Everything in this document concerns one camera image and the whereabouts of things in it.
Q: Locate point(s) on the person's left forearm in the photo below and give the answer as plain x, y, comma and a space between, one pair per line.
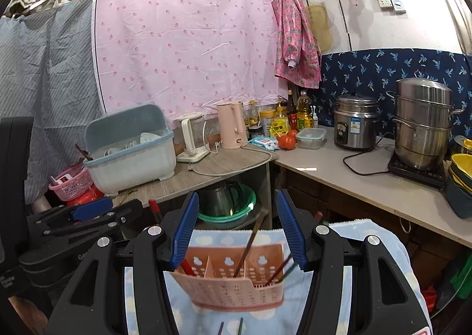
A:
25, 316

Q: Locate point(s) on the yellow cooking oil bottle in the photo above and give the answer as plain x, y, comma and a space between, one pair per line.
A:
304, 110

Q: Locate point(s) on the white countertop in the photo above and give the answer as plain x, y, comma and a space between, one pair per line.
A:
350, 187

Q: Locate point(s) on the green plastic basin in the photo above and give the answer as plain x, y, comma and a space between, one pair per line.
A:
243, 214

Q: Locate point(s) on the dark brown chopstick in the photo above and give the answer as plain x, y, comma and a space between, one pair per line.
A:
250, 244
280, 269

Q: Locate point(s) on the amber bottle yellow cap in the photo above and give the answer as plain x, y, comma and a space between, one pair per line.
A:
253, 114

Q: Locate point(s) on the clear food container teal lid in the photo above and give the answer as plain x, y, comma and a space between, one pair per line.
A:
311, 137

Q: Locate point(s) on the white switch box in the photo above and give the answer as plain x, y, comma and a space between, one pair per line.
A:
398, 4

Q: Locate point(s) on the red plastic basin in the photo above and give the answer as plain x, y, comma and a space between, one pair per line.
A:
88, 196

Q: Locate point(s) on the green chopstick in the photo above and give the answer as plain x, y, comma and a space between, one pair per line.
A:
289, 272
240, 325

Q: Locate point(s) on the dark sticks in dish rack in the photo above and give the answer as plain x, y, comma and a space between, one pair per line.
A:
83, 152

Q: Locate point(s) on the yellow lidded can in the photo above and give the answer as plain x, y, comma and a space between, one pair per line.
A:
266, 117

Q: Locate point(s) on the steel steamer pot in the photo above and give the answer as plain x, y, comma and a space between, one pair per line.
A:
424, 121

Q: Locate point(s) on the pink dotted curtain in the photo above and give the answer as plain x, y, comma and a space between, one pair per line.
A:
184, 43

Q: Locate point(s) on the pink plastic basket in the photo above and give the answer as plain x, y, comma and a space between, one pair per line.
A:
72, 184

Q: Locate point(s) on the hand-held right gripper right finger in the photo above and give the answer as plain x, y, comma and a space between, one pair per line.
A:
291, 231

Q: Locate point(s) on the dark teal container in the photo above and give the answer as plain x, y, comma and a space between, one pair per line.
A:
459, 200

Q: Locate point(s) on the steel rice cooker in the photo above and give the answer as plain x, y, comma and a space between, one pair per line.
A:
356, 125

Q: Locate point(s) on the red tomato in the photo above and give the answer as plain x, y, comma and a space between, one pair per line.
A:
287, 141

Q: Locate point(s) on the yellow seasoning packet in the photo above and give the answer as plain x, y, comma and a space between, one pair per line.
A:
280, 128

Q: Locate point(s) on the dark soy sauce bottle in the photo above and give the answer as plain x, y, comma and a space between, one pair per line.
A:
292, 114

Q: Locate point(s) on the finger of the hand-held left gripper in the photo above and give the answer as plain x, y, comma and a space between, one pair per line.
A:
118, 215
90, 208

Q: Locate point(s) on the navy palm print cloth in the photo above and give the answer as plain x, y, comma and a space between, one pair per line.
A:
361, 69

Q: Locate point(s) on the black induction cooker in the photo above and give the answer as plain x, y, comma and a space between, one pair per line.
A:
420, 174

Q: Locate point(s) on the yellow bowls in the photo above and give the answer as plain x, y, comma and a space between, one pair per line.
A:
462, 165

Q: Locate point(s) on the pink floral apron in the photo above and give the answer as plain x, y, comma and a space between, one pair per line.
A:
297, 36

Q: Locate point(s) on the pink perforated utensil holder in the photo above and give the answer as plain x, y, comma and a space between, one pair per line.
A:
228, 294

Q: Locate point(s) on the grey striped curtain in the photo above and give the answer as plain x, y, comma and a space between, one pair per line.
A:
48, 80

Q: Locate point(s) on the blue wet wipes packet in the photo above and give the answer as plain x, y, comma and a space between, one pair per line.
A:
263, 143

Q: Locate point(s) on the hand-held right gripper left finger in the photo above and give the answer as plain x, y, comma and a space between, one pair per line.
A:
186, 231

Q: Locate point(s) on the pink electric kettle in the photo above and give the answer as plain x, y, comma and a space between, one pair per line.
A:
230, 125

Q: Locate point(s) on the blue dotted tablecloth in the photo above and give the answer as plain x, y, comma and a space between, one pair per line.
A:
265, 320

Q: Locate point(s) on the dark steel kettle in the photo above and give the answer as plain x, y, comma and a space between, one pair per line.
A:
221, 198

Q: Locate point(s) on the small clear bottle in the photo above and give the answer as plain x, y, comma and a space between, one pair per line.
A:
316, 119

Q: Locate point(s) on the white dish rack teal lid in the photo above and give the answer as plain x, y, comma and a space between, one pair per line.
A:
129, 165

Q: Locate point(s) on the white glass blender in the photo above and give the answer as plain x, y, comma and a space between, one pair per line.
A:
191, 139

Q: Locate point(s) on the white wall socket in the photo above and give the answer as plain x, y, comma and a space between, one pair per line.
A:
385, 1

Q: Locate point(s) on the grey wood cabinet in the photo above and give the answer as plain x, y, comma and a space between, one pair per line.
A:
228, 163

